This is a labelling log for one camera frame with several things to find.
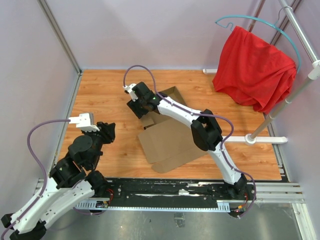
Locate teal clothes hanger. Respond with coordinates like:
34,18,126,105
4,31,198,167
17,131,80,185
215,14,302,73

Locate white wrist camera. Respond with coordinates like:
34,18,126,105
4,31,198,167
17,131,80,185
123,83,138,102
68,112,100,132

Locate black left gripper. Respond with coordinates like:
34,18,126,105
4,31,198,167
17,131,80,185
82,121,116,168

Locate white metal clothes rack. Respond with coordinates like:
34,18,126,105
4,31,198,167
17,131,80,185
212,0,320,145

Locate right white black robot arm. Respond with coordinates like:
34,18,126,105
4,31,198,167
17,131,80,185
123,82,248,200

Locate grey slotted cable duct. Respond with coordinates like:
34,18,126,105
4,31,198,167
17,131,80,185
75,199,109,210

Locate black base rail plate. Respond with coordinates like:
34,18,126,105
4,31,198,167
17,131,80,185
107,178,254,208

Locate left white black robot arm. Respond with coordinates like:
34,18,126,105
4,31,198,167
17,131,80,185
0,121,116,240

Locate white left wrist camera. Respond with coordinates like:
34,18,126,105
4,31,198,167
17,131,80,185
68,112,100,132

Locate red cloth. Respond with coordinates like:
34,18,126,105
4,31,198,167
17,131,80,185
212,26,297,114

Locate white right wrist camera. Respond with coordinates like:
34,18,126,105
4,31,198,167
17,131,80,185
123,83,138,102

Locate brown cardboard box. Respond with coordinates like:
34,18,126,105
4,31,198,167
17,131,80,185
137,86,210,174

